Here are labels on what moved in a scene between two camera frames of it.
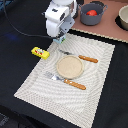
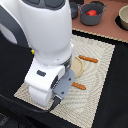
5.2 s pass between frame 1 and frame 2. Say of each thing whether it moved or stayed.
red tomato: stayed
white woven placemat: stayed
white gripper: moved
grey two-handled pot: stayed
